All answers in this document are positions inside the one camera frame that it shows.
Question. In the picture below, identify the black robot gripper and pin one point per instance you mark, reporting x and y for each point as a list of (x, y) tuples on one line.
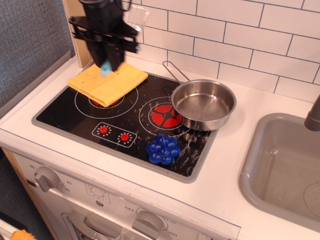
[(105, 32)]

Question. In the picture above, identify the grey spatula with blue handle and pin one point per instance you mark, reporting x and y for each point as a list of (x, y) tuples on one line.
[(105, 68)]

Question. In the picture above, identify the yellow folded cloth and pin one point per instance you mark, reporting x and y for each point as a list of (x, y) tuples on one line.
[(105, 90)]

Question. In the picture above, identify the black toy stove top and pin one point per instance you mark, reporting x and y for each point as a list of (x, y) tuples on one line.
[(125, 128)]

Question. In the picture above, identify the stainless steel pan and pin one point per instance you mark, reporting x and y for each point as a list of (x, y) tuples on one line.
[(205, 105)]

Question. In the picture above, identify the blue toy grape bunch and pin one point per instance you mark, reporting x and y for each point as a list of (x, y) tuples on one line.
[(163, 150)]

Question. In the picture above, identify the grey timer knob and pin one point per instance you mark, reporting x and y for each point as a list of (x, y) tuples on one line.
[(46, 178)]

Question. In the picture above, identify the grey oven knob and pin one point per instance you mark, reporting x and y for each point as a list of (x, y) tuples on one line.
[(148, 224)]

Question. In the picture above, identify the orange cloth at corner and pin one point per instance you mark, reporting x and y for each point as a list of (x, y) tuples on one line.
[(22, 235)]

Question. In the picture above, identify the grey toy sink basin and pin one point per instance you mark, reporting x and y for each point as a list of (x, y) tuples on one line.
[(281, 171)]

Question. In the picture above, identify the grey faucet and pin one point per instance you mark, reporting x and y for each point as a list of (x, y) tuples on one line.
[(312, 121)]

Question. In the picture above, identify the grey oven door handle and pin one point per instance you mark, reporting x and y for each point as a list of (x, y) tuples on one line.
[(96, 227)]

